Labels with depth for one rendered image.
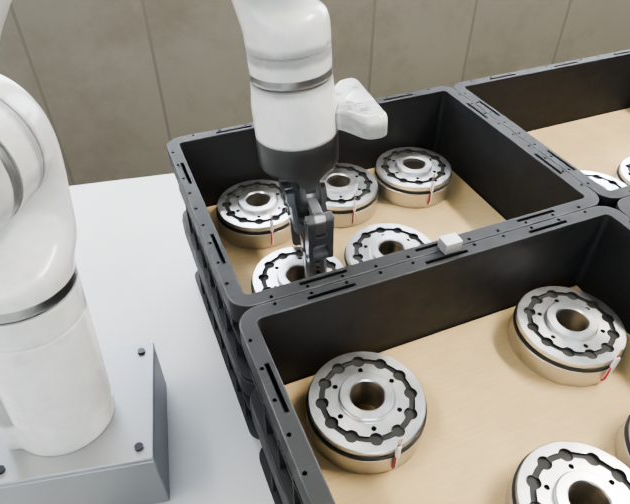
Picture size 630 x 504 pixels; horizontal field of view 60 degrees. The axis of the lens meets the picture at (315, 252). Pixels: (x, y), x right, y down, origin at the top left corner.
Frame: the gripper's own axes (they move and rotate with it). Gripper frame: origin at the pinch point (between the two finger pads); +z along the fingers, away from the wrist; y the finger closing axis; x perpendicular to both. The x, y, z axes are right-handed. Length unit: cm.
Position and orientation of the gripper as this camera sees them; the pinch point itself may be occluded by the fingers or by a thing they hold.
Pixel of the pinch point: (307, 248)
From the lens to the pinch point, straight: 58.7
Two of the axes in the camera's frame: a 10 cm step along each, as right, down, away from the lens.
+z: 0.6, 7.6, 6.5
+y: 2.7, 6.1, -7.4
